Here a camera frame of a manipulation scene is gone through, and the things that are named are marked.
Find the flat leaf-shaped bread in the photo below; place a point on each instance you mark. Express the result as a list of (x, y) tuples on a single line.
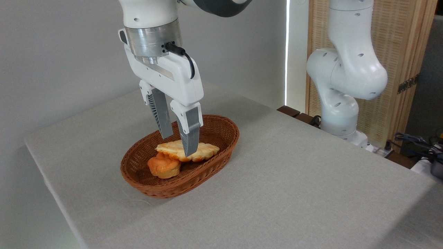
[(207, 150)]

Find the wooden lattice screen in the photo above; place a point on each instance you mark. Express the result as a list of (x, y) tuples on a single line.
[(398, 38)]

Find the round orange bread bun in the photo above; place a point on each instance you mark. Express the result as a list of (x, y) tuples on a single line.
[(163, 167)]

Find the brown wicker basket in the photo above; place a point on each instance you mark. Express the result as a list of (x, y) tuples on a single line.
[(214, 131)]

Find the black metal hinge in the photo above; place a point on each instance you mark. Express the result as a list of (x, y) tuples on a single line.
[(408, 84)]

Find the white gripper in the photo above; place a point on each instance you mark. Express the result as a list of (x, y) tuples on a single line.
[(173, 77)]

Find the grey tablecloth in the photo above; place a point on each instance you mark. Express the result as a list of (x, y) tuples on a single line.
[(277, 180)]

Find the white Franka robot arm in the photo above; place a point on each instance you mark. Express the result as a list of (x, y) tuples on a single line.
[(349, 69)]

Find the white power strip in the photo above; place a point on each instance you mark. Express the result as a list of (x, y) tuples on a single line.
[(379, 150)]

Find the dark wooden board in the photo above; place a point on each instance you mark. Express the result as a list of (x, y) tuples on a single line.
[(289, 110)]

